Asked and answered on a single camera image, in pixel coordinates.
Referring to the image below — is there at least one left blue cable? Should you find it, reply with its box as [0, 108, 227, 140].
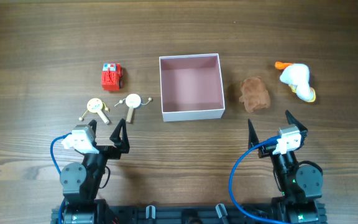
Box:
[50, 133, 73, 224]

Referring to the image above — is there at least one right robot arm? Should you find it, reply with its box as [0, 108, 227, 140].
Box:
[243, 111, 328, 223]

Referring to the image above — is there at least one yellow wooden rattle drum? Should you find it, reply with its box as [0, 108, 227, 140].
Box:
[78, 98, 110, 124]

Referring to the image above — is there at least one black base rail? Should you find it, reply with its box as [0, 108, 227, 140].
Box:
[62, 203, 328, 224]

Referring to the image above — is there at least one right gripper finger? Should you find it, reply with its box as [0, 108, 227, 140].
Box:
[285, 110, 308, 131]
[247, 119, 259, 149]

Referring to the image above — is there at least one red toy fire truck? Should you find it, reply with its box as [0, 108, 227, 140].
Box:
[101, 63, 123, 91]

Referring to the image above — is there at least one white box pink interior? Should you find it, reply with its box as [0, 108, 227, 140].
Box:
[159, 54, 225, 122]

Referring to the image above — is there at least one blue cable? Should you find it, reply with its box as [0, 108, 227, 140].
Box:
[227, 135, 291, 224]
[50, 133, 73, 224]

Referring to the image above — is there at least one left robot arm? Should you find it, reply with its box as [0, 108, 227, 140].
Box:
[57, 119, 130, 224]

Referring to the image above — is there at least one brown plush bear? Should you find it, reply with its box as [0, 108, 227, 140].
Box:
[239, 77, 271, 113]

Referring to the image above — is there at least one right blue cable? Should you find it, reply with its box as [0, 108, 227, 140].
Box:
[227, 135, 291, 224]

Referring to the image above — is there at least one white plush duck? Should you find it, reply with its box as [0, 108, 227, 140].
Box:
[275, 62, 316, 103]

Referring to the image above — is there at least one white wooden rattle drum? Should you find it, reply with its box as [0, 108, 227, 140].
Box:
[114, 93, 153, 123]

